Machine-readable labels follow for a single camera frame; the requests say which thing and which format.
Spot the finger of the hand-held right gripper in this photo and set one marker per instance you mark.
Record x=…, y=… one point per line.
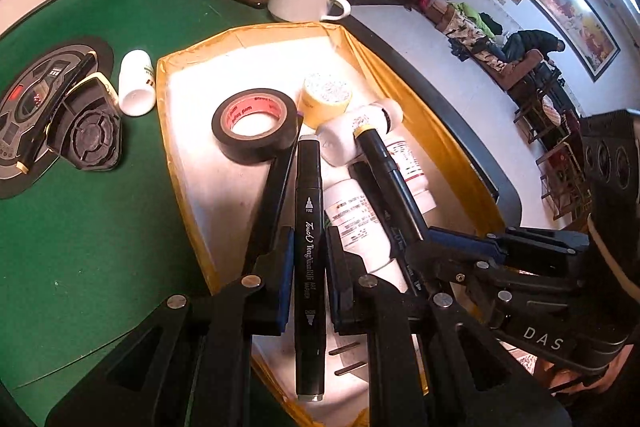
x=450, y=238
x=450, y=269

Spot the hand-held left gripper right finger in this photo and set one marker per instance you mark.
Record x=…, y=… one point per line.
x=334, y=287

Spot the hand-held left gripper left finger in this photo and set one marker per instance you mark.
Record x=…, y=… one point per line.
x=286, y=277

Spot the white bottle with red label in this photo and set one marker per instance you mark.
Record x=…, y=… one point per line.
x=415, y=177

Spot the white bottle with printed label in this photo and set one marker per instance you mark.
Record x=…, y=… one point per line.
x=350, y=217

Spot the black marker with white lettering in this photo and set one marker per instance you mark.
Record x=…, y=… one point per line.
x=307, y=207

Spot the black marker with yellow band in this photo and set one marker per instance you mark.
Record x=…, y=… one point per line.
x=385, y=172

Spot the black tape roll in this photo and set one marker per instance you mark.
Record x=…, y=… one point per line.
x=225, y=137

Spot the yellow-taped cardboard box tray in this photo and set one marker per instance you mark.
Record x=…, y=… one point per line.
x=200, y=72

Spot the person's right hand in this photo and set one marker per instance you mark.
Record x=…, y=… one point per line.
x=575, y=374

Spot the small plain white bottle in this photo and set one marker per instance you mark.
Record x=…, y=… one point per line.
x=340, y=142

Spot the wooden chair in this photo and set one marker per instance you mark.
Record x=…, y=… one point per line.
x=550, y=122

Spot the yellow round jar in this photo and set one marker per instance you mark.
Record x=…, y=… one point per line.
x=325, y=92

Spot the wooden sofa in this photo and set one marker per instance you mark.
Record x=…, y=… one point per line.
x=480, y=42

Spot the black round-lidded case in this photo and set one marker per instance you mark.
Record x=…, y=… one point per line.
x=92, y=139

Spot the white bottle with dark print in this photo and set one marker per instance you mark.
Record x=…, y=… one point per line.
x=135, y=82

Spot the black pen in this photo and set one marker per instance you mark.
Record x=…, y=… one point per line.
x=60, y=107

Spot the round table control panel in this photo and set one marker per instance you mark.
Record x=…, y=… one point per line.
x=25, y=117

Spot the framed wall painting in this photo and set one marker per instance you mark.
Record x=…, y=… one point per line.
x=575, y=22

